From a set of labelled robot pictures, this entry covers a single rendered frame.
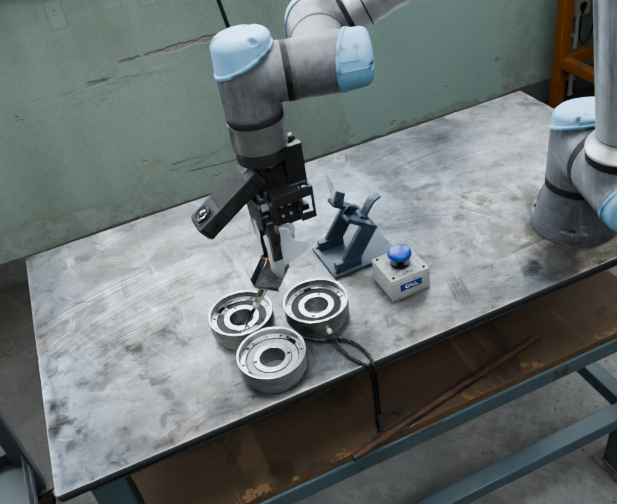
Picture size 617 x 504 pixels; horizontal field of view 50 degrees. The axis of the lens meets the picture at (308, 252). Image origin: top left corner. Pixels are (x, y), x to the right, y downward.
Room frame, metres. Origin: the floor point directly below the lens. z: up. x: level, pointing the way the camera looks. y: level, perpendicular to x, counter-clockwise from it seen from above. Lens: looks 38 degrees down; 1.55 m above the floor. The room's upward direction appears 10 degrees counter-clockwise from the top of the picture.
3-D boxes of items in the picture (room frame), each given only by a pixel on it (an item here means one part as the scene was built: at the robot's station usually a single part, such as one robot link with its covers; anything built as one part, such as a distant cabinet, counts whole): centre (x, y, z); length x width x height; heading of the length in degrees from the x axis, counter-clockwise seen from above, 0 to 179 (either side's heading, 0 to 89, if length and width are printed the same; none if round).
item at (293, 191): (0.78, 0.03, 1.07); 0.09 x 0.08 x 0.12; 108
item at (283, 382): (0.69, 0.08, 0.82); 0.10 x 0.10 x 0.04
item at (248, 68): (0.78, 0.03, 1.23); 0.09 x 0.08 x 0.11; 91
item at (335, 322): (0.79, 0.00, 0.82); 0.10 x 0.10 x 0.04
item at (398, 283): (0.84, -0.15, 0.82); 0.08 x 0.07 x 0.05; 107
